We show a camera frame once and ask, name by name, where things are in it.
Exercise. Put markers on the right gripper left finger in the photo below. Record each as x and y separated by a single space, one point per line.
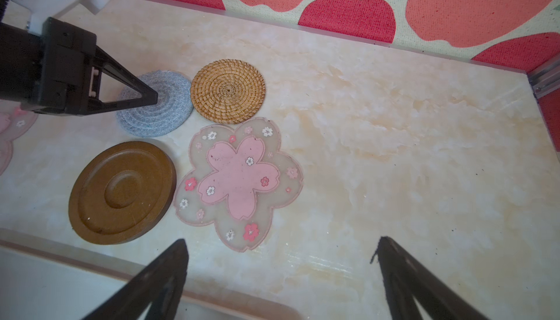
154 293

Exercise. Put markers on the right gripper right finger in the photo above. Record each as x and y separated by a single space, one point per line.
408 284

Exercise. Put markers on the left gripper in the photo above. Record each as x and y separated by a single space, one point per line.
60 72

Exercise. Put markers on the grey woven round coaster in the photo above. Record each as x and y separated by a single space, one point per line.
173 107

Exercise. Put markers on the brown wooden round coaster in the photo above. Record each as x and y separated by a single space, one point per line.
122 193

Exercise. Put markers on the pink flower coaster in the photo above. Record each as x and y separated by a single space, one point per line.
14 123
239 177

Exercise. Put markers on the rattan woven round coaster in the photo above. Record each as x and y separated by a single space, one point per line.
228 91

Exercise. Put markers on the translucent plastic tray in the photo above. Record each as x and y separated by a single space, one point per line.
44 279

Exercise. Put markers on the right aluminium frame post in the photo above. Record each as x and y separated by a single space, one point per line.
544 79

